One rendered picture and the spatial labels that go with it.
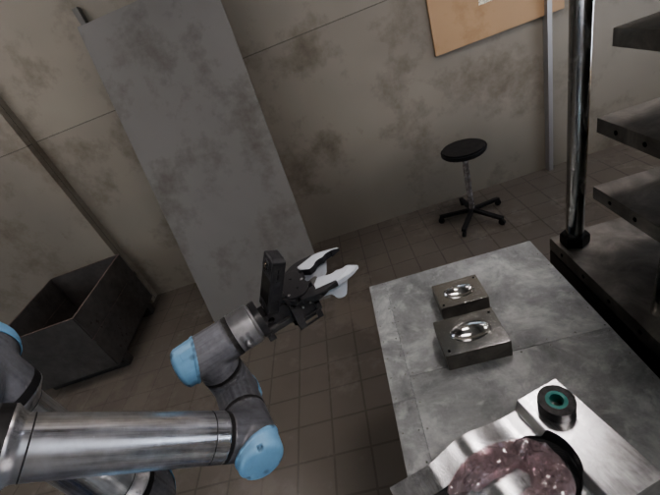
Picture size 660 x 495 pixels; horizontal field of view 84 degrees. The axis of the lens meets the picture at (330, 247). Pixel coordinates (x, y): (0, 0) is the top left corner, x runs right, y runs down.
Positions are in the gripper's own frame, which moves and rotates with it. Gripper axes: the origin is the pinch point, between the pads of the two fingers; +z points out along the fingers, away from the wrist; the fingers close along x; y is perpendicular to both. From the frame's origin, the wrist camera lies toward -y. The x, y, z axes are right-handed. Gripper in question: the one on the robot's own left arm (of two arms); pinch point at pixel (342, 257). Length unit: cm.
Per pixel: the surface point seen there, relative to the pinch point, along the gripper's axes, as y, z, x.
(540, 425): 51, 23, 31
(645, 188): 41, 107, 5
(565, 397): 47, 31, 31
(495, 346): 59, 36, 7
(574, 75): 4, 96, -18
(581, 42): -5, 97, -18
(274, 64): 16, 88, -242
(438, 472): 57, -2, 23
